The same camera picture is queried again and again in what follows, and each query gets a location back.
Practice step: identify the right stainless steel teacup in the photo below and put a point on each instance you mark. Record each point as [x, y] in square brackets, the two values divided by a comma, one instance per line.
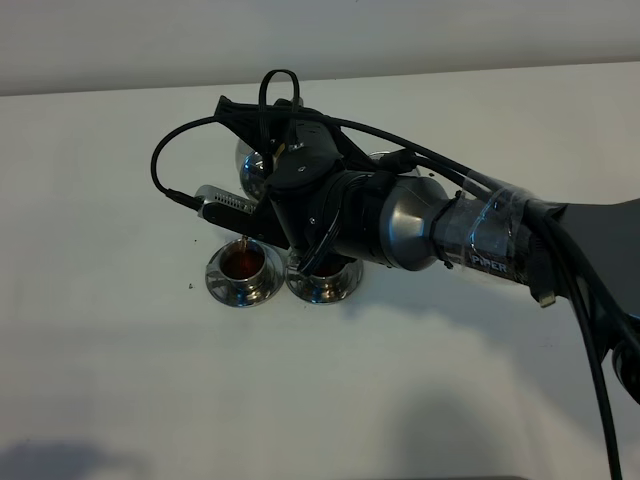
[330, 265]

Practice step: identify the stainless steel saucer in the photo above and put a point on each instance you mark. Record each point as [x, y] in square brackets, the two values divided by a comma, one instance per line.
[250, 292]
[324, 290]

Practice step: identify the left stainless steel saucer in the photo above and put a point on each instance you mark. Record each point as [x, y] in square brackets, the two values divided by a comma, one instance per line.
[250, 292]

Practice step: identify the left stainless steel teacup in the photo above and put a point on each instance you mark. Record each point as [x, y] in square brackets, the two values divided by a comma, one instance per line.
[242, 259]

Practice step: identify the right stainless steel saucer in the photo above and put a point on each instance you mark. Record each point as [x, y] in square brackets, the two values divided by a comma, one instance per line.
[324, 290]

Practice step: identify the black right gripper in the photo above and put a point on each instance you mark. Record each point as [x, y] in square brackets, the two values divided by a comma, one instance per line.
[343, 216]

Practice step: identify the stainless steel teapot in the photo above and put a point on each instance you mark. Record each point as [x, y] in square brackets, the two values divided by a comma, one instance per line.
[255, 172]

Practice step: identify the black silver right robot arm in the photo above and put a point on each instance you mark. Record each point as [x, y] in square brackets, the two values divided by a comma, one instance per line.
[442, 211]

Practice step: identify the stainless steel teacup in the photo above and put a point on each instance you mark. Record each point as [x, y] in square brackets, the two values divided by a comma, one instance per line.
[242, 259]
[330, 265]

